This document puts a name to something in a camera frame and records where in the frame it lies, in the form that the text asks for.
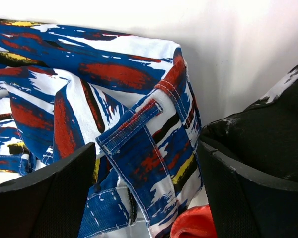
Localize orange white garment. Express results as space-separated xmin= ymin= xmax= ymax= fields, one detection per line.
xmin=170 ymin=205 xmax=217 ymax=238

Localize black white patterned trousers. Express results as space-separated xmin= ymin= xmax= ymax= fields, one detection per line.
xmin=200 ymin=65 xmax=298 ymax=182

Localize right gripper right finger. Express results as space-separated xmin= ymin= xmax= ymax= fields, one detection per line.
xmin=197 ymin=141 xmax=298 ymax=238

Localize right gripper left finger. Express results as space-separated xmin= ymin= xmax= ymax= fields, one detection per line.
xmin=0 ymin=142 xmax=96 ymax=238

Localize blue white red patterned trousers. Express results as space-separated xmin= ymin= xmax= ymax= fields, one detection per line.
xmin=0 ymin=19 xmax=203 ymax=238

